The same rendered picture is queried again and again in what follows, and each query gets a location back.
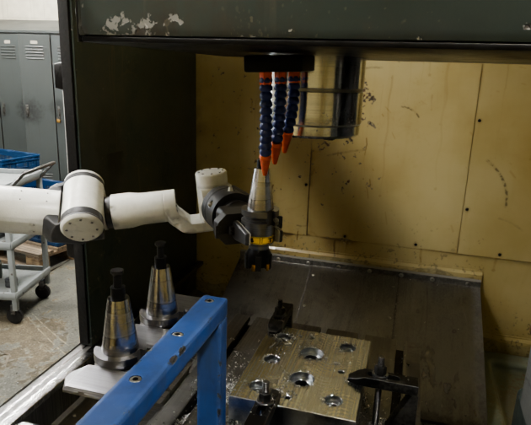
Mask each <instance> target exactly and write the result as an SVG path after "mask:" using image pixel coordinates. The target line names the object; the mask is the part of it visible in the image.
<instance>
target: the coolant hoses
mask: <svg viewBox="0 0 531 425"><path fill-rule="evenodd" d="M244 71H245V72H247V73H260V80H259V81H260V87H259V89H260V91H261V92H260V99H261V101H260V107H261V108H260V114H261V116H260V151H259V153H260V156H259V157H260V165H261V170H262V174H263V175H264V176H266V175H267V173H268V169H269V165H270V162H271V159H272V163H273V164H277V161H278V158H279V155H280V152H281V149H282V152H283V153H286V152H287V150H288V147H289V144H290V142H291V139H292V135H293V132H294V126H295V125H296V120H295V119H296V118H297V117H298V113H297V111H298V104H299V98H298V97H299V96H300V92H299V89H300V87H301V86H300V81H301V78H300V72H309V71H314V56H311V55H256V56H244ZM273 72H275V78H274V81H275V86H274V90H275V93H274V97H275V100H274V105H275V107H274V109H273V110H272V108H271V107H272V101H271V99H272V96H273V95H272V92H271V91H272V89H273V88H272V73H273ZM287 72H288V82H289V84H288V88H289V89H290V90H289V91H288V93H287V92H286V90H287V85H286V83H287ZM287 96H289V97H288V99H287V100H286V99H285V98H286V97H287ZM287 103H288V105H287V109H286V107H285V106H284V105H286V104H287ZM286 110H287V112H286ZM272 111H274V113H275V114H274V115H273V120H274V121H273V122H272V116H271V114H272ZM284 113H286V114H284ZM271 122H272V124H271ZM272 127H273V128H272ZM271 129H272V130H271Z"/></svg>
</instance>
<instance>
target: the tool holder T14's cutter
mask: <svg viewBox="0 0 531 425"><path fill-rule="evenodd" d="M271 263H272V253H271V251H270V250H269V249H268V250H251V249H250V248H248V249H247V251H246V252H245V255H244V267H245V268H246V269H248V268H251V271H252V272H261V268H265V270H266V271H269V270H270V269H271Z"/></svg>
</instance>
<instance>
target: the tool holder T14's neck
mask: <svg viewBox="0 0 531 425"><path fill-rule="evenodd" d="M244 227H245V228H246V229H247V230H248V231H249V232H250V233H251V237H257V238H265V237H271V236H272V235H274V232H275V226H273V225H271V226H267V228H252V227H248V226H244Z"/></svg>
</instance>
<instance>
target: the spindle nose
mask: <svg viewBox="0 0 531 425"><path fill-rule="evenodd" d="M311 56H314V71H309V72H300V78H301V81H300V86H301V87H300V89H299V92H300V96H299V97H298V98H299V104H298V111H297V113H298V117H297V118H296V119H295V120H296V125H295V126H294V132H293V135H292V137H295V138H307V139H344V138H352V137H356V136H357V135H358V134H359V129H360V125H361V123H362V103H363V89H364V82H365V72H366V60H367V58H364V57H354V56H318V55H311ZM274 78H275V72H273V73H272V88H273V89H272V91H271V92H272V95H273V96H272V99H271V101H272V107H271V108H272V110H273V109H274V107H275V105H274V100H275V97H274V93H275V90H274V86H275V81H274Z"/></svg>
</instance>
